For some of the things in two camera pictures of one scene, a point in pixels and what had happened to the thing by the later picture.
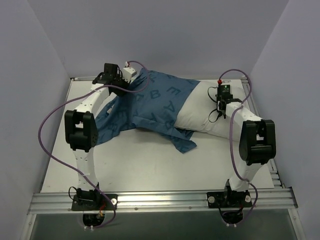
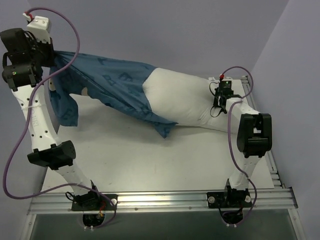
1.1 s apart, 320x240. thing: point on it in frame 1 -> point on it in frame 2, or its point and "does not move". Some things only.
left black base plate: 94,202 does not move
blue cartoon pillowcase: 154,103 -> 117,84
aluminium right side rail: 277,180 does not move
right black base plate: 229,199 does not move
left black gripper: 120,88 -> 49,55
